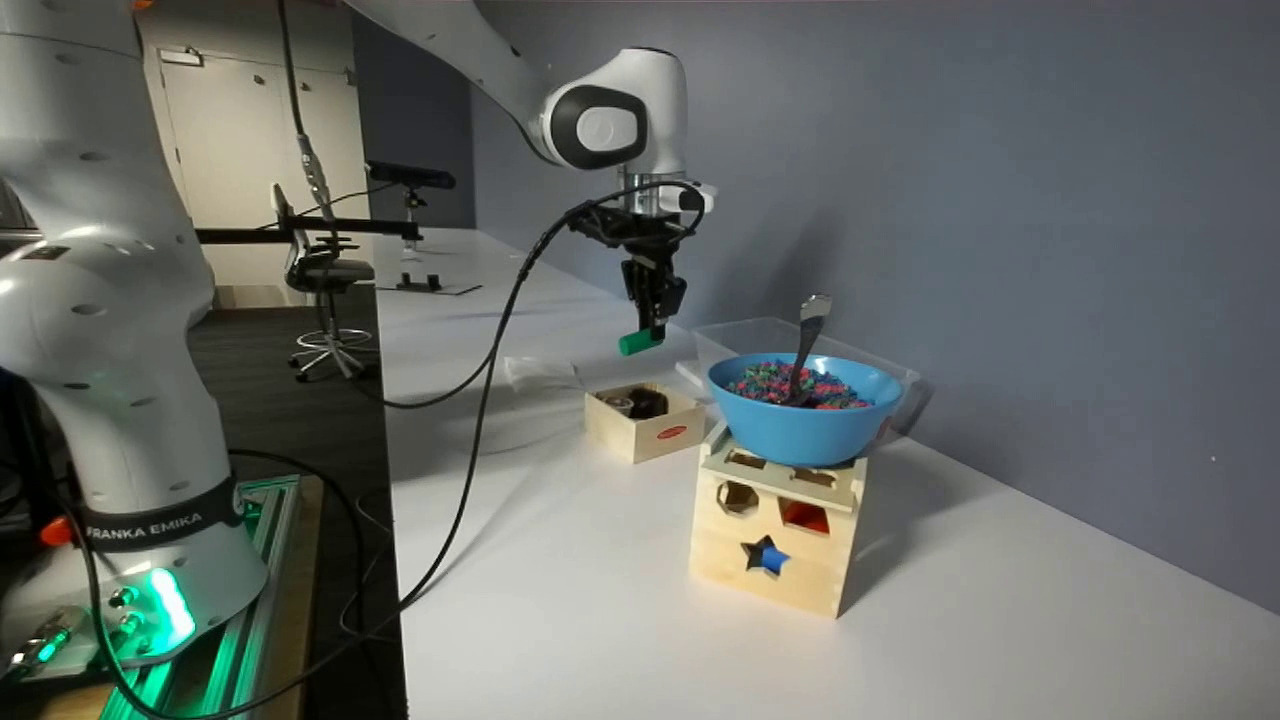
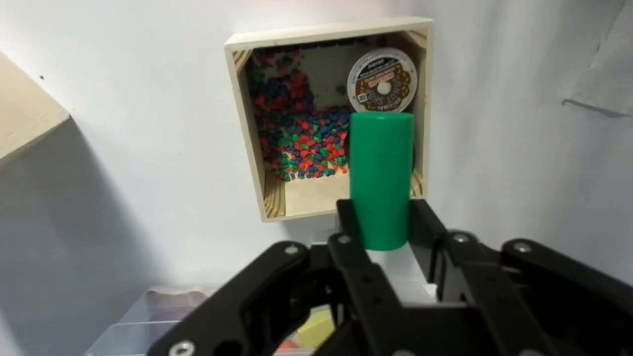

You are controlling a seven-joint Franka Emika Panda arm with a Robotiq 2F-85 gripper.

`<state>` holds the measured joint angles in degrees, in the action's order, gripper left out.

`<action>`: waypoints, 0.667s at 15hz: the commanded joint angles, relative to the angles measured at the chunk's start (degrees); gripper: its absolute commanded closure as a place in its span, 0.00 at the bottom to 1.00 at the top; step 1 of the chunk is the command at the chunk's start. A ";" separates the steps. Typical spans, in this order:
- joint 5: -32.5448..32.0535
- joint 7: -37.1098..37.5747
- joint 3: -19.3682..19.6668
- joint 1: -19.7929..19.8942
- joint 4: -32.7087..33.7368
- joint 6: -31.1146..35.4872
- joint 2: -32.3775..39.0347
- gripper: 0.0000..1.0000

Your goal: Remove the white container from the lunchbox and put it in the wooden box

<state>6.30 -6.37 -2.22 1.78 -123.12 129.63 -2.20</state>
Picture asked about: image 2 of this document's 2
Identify open wooden box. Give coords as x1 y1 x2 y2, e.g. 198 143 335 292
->
224 15 436 223

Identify beige toy piece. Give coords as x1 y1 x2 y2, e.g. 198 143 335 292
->
147 282 220 312

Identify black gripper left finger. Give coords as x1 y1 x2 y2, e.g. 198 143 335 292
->
147 197 412 356

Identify green cylinder block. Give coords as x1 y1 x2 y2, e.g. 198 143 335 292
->
347 108 416 252

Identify white paper towel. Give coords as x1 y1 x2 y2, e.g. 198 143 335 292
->
562 0 633 118

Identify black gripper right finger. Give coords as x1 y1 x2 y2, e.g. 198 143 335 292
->
412 197 633 356

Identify clear plastic lunchbox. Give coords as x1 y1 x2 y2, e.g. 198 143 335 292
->
82 282 345 356

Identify wooden shape sorter cube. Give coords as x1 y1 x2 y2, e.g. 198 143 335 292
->
0 50 72 163

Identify white coffee pod container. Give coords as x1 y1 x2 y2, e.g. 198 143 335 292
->
345 45 420 114

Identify colourful plastic beads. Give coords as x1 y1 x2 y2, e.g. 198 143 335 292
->
250 47 353 181

